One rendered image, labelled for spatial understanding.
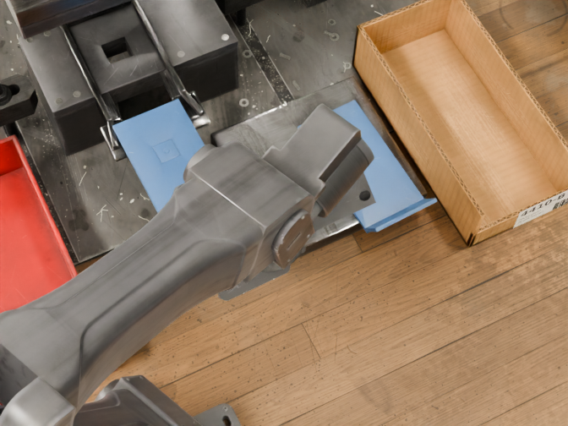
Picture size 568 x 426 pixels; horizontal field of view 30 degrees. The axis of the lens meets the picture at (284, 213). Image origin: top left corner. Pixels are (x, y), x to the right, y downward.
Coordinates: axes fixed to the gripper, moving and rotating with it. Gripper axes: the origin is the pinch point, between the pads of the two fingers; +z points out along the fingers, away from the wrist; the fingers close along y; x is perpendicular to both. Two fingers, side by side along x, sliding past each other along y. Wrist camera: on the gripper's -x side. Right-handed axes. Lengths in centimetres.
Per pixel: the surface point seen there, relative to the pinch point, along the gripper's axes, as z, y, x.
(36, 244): 14.6, 4.0, 13.9
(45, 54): 15.4, 21.2, 5.5
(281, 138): 12.1, 4.2, -13.1
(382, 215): 4.9, -6.5, -17.5
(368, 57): 10.9, 8.4, -24.9
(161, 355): 6.5, -9.9, 7.9
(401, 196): 5.4, -5.6, -20.3
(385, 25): 11.3, 10.8, -28.2
